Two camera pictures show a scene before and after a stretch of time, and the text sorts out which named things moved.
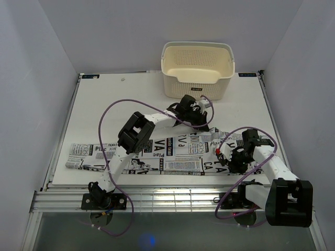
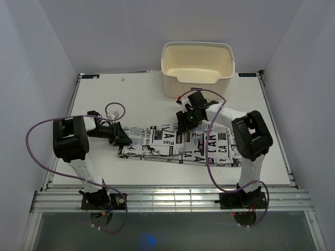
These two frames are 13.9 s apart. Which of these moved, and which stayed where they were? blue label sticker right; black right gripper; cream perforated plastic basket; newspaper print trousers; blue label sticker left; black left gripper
Moved: black left gripper; black right gripper; newspaper print trousers
Stayed: blue label sticker right; cream perforated plastic basket; blue label sticker left
